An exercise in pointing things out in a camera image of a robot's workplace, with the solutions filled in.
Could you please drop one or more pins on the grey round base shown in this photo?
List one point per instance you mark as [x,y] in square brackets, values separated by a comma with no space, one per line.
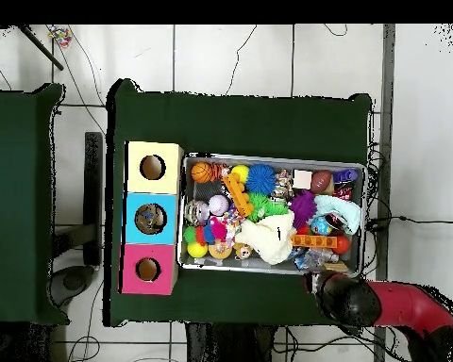
[74,280]

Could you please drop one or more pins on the purple spiky ball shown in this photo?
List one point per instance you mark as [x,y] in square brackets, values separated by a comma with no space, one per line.
[303,207]

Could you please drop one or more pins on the small colourful item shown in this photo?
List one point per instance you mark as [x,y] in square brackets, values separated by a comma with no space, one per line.
[60,35]

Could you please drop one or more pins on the small orange basketball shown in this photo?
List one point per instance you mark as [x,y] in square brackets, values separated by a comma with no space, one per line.
[202,173]

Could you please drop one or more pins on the black stick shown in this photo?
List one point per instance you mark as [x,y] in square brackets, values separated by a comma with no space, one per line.
[38,45]

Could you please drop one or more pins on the long orange toy brick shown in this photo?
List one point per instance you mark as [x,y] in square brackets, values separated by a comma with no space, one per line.
[314,241]

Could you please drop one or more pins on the blue spiky ball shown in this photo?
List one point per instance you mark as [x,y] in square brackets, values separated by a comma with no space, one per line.
[261,179]

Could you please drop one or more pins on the orange toy brick round studs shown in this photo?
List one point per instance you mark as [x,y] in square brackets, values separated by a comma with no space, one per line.
[238,194]

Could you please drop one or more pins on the clear shallow mesh bin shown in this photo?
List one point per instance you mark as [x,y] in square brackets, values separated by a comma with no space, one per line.
[272,159]

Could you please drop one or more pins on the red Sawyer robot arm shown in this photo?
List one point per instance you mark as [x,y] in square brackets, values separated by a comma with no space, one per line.
[396,305]

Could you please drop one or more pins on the light blue cloth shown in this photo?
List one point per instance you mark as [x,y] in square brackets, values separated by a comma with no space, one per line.
[340,211]

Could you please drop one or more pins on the brown toy football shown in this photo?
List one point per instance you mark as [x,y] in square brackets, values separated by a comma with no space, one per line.
[322,181]

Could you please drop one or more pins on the black upright bar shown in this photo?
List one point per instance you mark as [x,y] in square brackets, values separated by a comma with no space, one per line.
[93,196]

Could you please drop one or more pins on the yellow ball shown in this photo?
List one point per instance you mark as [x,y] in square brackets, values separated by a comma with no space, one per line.
[240,174]

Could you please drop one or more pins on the cream knitted cloth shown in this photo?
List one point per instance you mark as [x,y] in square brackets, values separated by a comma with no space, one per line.
[268,235]

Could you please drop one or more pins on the dark green side table cloth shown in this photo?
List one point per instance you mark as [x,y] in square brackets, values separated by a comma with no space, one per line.
[19,226]

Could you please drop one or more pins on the wooden box three holes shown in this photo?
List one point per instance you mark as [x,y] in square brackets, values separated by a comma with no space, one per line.
[170,185]

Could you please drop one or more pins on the green spiky ball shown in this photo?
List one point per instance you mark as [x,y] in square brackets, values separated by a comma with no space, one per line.
[260,205]

